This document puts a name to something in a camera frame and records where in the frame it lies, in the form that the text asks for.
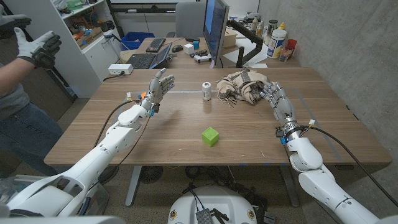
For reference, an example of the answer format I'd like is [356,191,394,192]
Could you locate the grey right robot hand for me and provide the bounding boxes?
[259,81,298,128]

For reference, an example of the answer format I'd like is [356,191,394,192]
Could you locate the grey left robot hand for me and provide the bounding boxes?
[138,67,175,113]

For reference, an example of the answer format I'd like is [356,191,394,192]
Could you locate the person's gloved left hand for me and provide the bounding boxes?
[0,14,32,40]

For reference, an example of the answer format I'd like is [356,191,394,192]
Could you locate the person's gloved right hand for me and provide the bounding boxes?
[14,27,62,69]

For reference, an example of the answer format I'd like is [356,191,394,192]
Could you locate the beige plaid scarf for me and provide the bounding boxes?
[216,68,272,106]

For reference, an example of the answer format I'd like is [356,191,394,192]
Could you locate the person's right forearm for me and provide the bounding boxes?
[0,57,35,96]

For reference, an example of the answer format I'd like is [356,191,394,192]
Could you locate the white thread spool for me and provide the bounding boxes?
[201,82,212,101]

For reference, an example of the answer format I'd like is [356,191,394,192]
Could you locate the black laptop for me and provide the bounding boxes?
[126,42,172,70]

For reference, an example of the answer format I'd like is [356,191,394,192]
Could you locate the wooden rear desk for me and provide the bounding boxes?
[119,36,302,69]

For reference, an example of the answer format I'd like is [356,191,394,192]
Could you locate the white power strip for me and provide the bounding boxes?
[108,63,134,76]

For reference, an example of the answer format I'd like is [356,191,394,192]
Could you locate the black keyboard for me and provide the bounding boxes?
[145,37,167,54]

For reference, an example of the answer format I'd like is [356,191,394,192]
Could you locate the white shelf cabinet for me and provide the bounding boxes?
[2,0,123,99]

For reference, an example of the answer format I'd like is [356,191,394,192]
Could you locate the blue plastic bin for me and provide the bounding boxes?
[120,31,155,51]

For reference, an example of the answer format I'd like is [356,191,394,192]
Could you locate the white handheld controller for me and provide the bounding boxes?
[193,54,213,64]

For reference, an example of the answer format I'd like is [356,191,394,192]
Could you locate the cardboard box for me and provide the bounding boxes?
[76,26,104,49]

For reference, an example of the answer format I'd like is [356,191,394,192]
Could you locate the white paper sheets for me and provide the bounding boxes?
[222,37,271,68]

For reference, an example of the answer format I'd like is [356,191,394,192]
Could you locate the green cube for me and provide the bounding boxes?
[201,126,220,147]

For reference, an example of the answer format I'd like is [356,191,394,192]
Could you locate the jar with black lid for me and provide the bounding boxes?
[263,19,279,46]

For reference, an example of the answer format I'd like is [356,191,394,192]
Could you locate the grey office chair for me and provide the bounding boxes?
[175,1,206,39]

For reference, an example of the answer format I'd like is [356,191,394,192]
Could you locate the grey table leg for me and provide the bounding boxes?
[124,166,142,207]
[279,164,300,208]

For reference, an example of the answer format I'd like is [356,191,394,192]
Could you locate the person in grey shirt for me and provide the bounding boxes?
[0,63,71,178]

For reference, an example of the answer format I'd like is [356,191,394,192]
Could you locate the light wooden box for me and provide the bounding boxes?
[223,28,238,48]

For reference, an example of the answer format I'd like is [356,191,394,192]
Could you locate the computer monitor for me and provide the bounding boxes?
[203,0,230,66]

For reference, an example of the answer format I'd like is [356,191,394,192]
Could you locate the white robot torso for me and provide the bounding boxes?
[167,185,257,224]

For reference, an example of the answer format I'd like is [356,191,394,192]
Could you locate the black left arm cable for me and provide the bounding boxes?
[93,100,141,150]

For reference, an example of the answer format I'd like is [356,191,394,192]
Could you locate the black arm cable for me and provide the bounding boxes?
[300,119,398,208]
[93,100,141,150]

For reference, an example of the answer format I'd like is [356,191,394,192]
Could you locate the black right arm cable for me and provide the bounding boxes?
[300,119,398,208]

